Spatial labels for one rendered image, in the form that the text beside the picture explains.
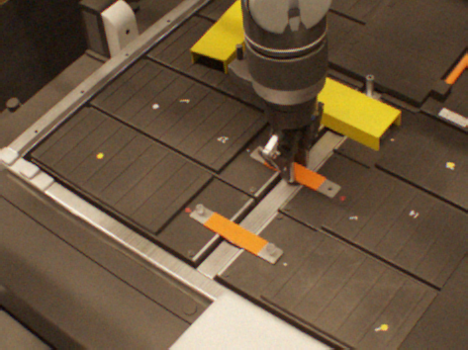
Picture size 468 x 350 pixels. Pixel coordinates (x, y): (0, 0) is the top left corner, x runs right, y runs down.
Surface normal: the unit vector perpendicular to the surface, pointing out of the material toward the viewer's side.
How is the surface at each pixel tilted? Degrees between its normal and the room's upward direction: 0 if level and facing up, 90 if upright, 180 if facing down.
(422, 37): 0
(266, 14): 91
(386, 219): 0
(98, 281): 0
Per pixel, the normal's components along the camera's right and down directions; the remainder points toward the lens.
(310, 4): 0.21, 0.70
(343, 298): -0.09, -0.68
